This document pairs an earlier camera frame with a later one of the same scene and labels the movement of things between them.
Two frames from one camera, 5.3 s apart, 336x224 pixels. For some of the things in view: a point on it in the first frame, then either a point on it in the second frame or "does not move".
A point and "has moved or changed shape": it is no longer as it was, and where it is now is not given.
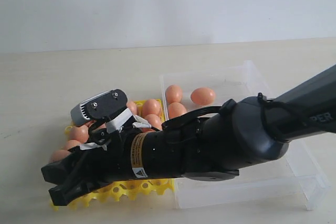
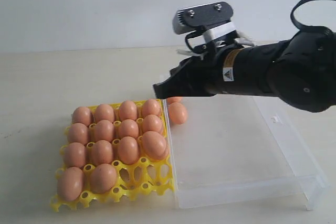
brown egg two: x=103 y=126 has moved or changed shape
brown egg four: x=151 y=106 does not move
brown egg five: x=80 y=134 does not move
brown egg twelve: x=59 y=155 has moved or changed shape
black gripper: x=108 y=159 to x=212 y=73
